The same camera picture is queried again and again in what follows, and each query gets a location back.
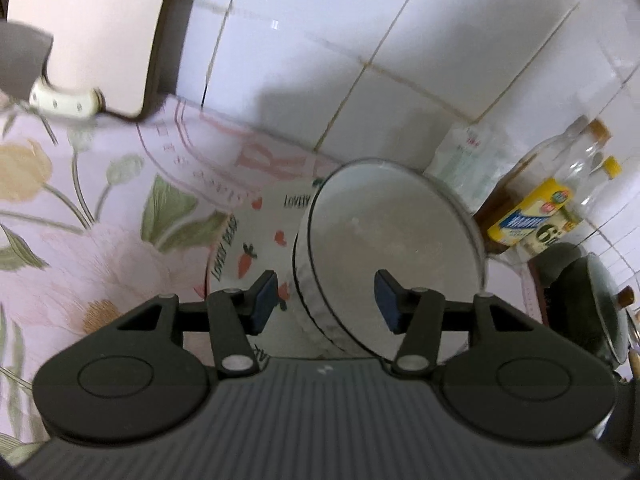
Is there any large white bowl dark rim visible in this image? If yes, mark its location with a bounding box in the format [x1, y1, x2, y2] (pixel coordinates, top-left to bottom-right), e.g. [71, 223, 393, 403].
[291, 159, 489, 359]

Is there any glass lid with wooden knob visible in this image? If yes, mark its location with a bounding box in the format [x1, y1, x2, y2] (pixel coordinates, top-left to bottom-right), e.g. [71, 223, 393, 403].
[582, 252, 639, 367]

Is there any white bowl with dark rim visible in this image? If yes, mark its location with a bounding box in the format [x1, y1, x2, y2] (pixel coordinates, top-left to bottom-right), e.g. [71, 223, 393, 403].
[306, 159, 487, 356]

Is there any cleaver with white handle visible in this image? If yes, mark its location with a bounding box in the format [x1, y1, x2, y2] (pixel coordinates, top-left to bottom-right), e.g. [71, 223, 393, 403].
[0, 20, 107, 120]

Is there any white bag with red logo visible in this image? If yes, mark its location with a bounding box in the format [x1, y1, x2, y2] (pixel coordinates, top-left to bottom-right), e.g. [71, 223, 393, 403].
[430, 122, 507, 209]

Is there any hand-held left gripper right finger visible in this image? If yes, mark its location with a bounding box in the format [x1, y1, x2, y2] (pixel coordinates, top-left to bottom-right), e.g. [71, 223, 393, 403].
[374, 269, 537, 377]

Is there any white cutting board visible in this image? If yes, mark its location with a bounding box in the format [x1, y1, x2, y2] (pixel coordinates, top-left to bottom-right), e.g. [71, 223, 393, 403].
[7, 0, 201, 124]

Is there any green label clear bottle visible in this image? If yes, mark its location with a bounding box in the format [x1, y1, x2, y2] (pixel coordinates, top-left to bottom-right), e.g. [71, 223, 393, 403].
[517, 155, 624, 262]

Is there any floral tablecloth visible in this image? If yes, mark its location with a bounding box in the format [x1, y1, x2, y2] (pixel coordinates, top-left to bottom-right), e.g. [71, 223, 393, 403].
[0, 95, 547, 462]

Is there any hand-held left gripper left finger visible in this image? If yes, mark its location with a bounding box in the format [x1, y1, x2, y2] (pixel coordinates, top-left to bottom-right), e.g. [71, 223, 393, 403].
[116, 270, 279, 378]

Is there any yellow label bottle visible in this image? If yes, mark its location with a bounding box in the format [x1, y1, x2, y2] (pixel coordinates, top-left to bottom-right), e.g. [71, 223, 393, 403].
[472, 115, 614, 257]

